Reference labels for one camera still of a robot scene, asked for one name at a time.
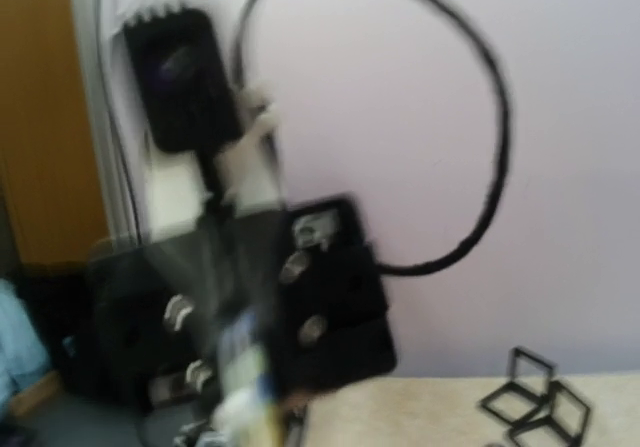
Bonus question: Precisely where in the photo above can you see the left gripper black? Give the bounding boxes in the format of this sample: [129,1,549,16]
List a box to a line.
[88,196,397,410]

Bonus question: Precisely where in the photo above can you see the starry night round brooch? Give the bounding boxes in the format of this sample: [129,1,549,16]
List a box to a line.
[212,310,285,446]

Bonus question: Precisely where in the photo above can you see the black bag on floor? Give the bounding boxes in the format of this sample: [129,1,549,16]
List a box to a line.
[8,263,102,397]

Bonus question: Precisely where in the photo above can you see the black display box left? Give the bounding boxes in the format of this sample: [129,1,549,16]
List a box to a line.
[477,346,557,428]

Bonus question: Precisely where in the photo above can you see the black display box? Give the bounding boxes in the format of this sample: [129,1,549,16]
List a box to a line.
[506,380,592,447]
[477,346,557,428]

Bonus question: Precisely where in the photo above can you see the orange wooden panel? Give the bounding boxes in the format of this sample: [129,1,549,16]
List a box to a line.
[1,0,108,265]

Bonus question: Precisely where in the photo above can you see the light blue cloth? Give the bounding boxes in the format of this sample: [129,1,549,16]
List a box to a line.
[1,278,51,406]

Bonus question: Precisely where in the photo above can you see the black display box right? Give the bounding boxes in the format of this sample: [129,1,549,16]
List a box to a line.
[506,380,592,447]

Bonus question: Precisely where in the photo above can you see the black left camera cable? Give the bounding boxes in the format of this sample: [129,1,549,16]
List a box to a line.
[232,0,514,277]

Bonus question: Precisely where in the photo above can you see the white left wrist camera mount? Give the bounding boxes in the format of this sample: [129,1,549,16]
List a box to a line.
[145,87,284,240]

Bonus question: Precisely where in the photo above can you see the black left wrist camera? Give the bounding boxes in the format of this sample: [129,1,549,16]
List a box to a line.
[124,5,242,154]

